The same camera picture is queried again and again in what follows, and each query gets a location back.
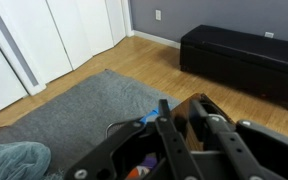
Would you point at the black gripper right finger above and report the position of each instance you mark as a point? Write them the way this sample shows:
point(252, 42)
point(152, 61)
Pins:
point(238, 154)

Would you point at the mesh container with blue rim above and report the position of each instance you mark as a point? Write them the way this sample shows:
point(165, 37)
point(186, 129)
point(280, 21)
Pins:
point(150, 117)

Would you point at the white closet doors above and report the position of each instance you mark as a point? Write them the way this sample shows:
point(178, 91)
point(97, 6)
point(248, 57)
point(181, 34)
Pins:
point(42, 40)

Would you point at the grey area rug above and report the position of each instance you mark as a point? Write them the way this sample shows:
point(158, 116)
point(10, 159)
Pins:
point(73, 123)

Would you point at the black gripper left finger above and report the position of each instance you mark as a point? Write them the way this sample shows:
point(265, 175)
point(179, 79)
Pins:
point(180, 160)

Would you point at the oval dark wood table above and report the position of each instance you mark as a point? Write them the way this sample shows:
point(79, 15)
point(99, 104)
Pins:
point(190, 118)

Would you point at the black leather ottoman bench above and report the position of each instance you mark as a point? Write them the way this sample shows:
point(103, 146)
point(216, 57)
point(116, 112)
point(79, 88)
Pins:
point(252, 63)

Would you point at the teal crumpled cloth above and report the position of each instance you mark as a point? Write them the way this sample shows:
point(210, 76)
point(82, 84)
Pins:
point(24, 160)

